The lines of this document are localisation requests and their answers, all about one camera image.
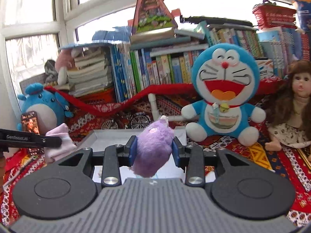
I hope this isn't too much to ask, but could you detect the black toy rifle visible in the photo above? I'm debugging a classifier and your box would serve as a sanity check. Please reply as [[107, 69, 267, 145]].
[[179, 15, 253, 27]]

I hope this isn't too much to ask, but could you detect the grey stuffed cloth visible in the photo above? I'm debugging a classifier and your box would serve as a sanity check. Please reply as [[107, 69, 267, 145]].
[[44, 59, 58, 83]]

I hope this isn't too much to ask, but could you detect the triangular pink picture box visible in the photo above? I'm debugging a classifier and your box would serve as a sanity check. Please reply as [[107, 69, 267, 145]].
[[132, 0, 178, 35]]

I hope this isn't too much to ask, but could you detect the blue round plush toy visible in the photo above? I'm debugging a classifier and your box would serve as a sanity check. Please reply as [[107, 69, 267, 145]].
[[17, 83, 73, 135]]

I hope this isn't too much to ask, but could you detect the blue cardboard box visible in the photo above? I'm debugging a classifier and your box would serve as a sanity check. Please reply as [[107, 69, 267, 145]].
[[292, 0, 311, 31]]

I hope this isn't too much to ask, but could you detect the miniature metal bicycle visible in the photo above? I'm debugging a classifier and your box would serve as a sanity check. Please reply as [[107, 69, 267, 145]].
[[101, 112, 151, 129]]

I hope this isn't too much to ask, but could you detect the white shallow cardboard tray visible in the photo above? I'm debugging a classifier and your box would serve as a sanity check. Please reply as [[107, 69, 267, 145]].
[[78, 127, 216, 187]]

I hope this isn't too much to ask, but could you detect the red scarf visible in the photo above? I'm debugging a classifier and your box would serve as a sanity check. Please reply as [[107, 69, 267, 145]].
[[45, 76, 285, 118]]

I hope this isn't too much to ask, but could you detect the pink white plush toy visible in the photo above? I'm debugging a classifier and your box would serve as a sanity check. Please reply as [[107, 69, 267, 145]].
[[55, 47, 83, 85]]

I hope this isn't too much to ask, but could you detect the stack of lying books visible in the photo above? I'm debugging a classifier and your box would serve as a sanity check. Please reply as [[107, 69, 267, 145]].
[[60, 44, 113, 97]]

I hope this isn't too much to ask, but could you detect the patterned red blanket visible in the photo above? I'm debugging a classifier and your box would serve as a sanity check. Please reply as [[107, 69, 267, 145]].
[[1, 97, 310, 227]]

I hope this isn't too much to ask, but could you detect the row of standing books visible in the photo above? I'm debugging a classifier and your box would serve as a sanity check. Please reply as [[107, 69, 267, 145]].
[[110, 22, 263, 102]]

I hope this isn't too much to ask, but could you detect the person's left hand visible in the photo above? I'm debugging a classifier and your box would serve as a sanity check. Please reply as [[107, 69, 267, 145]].
[[0, 156, 6, 194]]

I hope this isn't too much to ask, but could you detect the Doraemon blue plush toy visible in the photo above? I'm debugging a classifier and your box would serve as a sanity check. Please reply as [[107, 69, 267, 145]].
[[181, 43, 266, 146]]

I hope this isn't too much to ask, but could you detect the brown haired baby doll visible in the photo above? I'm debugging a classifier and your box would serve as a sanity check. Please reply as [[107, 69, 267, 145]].
[[265, 60, 310, 151]]

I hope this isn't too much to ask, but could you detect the red plastic crate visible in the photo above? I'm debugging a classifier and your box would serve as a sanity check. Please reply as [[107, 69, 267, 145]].
[[77, 87, 116, 104]]

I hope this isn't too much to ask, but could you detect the purple fuzzy plush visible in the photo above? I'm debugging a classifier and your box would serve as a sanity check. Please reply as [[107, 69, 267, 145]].
[[131, 115, 175, 178]]

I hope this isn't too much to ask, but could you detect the pink towel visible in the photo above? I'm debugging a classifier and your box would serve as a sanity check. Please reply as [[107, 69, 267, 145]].
[[44, 123, 78, 164]]

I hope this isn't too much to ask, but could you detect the smartphone with lit screen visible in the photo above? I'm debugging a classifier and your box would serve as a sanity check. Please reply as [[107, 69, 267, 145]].
[[21, 111, 39, 135]]

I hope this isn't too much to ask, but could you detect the white PVC pipe elbow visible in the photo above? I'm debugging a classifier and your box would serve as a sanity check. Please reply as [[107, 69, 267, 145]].
[[148, 93, 188, 122]]

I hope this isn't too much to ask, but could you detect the red plastic basket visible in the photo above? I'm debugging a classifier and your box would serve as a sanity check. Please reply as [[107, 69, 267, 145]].
[[252, 0, 296, 30]]

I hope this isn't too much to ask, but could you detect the right row of books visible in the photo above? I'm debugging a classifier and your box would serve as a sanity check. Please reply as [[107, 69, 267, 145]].
[[257, 26, 310, 77]]

